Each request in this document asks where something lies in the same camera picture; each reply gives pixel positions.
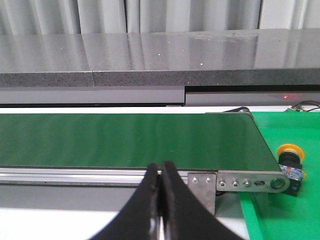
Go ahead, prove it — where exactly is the white pleated curtain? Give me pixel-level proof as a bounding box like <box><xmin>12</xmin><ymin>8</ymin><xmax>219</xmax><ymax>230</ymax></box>
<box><xmin>0</xmin><ymin>0</ymin><xmax>320</xmax><ymax>35</ymax></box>

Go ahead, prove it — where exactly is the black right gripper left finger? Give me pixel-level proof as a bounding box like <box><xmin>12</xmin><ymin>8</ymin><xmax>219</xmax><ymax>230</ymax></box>
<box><xmin>91</xmin><ymin>163</ymin><xmax>160</xmax><ymax>240</ymax></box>

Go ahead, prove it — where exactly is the red black wire bundle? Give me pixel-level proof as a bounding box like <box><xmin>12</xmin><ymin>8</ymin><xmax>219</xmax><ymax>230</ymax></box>
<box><xmin>284</xmin><ymin>100</ymin><xmax>320</xmax><ymax>113</ymax></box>

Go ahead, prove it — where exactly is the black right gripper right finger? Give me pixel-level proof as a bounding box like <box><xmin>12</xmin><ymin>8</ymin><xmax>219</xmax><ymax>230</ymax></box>
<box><xmin>159</xmin><ymin>161</ymin><xmax>242</xmax><ymax>240</ymax></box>

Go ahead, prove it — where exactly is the grey stone counter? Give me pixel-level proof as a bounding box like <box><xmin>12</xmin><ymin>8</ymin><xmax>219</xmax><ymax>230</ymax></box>
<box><xmin>0</xmin><ymin>28</ymin><xmax>320</xmax><ymax>106</ymax></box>

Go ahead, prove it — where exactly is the green conveyor belt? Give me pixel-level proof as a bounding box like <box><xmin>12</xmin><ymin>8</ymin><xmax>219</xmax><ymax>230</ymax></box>
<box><xmin>0</xmin><ymin>112</ymin><xmax>290</xmax><ymax>212</ymax></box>

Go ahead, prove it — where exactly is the green plastic tray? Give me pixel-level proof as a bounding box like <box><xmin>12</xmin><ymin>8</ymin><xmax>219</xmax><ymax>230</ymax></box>
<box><xmin>239</xmin><ymin>112</ymin><xmax>320</xmax><ymax>240</ymax></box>

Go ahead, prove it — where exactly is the yellow push button switch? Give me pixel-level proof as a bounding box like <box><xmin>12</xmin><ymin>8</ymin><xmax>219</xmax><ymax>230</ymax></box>
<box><xmin>276</xmin><ymin>143</ymin><xmax>305</xmax><ymax>197</ymax></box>

